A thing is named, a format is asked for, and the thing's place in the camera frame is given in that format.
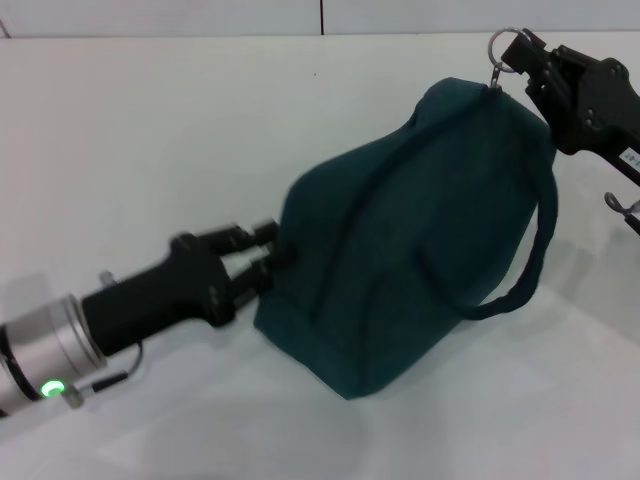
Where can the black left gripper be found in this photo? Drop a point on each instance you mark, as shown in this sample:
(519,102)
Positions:
(160,295)

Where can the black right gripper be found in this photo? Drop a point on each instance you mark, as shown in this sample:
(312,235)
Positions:
(600,105)

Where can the dark teal insulated lunch bag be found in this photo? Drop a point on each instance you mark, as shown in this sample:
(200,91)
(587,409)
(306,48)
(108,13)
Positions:
(415,240)

